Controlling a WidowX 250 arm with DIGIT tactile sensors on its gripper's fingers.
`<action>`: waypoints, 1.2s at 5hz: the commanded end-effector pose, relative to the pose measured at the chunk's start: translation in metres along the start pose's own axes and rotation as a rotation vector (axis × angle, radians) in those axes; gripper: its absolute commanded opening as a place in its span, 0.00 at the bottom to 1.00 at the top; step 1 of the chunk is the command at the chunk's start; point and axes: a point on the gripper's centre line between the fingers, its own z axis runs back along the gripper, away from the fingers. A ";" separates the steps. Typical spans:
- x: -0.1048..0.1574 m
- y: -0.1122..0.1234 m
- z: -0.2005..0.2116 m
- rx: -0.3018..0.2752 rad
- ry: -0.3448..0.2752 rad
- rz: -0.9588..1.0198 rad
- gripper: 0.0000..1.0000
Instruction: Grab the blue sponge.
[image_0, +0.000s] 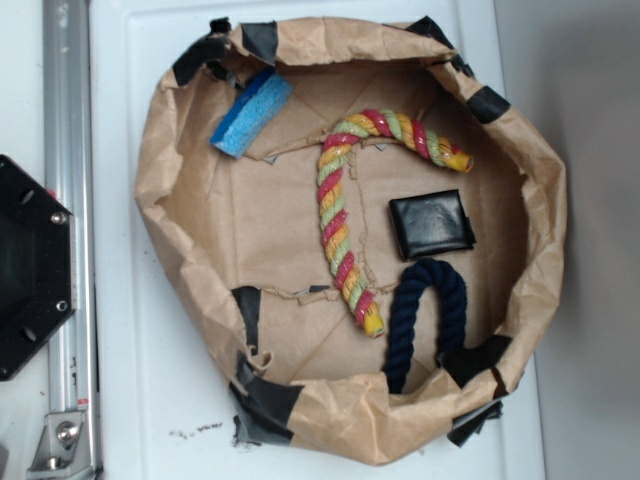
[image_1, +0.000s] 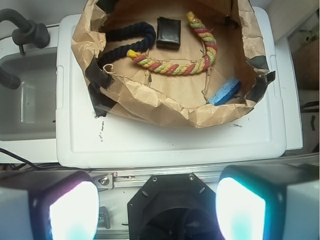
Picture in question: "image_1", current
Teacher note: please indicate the dark grey faucet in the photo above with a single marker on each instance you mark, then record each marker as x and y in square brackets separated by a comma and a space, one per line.
[27, 32]

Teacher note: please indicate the grey sink basin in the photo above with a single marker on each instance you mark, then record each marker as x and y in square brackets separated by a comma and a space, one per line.
[29, 112]

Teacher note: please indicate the white plastic lid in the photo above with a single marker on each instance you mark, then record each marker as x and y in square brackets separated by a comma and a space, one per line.
[84, 140]

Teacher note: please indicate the blue sponge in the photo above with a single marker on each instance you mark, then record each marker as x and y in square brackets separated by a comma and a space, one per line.
[226, 92]

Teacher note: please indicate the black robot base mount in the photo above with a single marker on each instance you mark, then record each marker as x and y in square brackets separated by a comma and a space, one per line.
[173, 207]

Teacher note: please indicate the metal corner bracket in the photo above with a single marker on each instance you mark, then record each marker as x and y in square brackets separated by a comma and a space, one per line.
[104, 182]

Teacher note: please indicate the black rectangular pouch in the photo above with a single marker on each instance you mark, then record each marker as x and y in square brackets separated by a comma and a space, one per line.
[168, 33]

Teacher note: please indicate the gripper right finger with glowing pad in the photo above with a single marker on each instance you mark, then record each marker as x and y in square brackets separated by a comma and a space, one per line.
[269, 202]

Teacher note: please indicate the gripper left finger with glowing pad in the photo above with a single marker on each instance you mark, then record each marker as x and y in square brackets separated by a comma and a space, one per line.
[48, 205]

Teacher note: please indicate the brown paper bag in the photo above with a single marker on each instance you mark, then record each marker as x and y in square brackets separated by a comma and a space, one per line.
[114, 44]

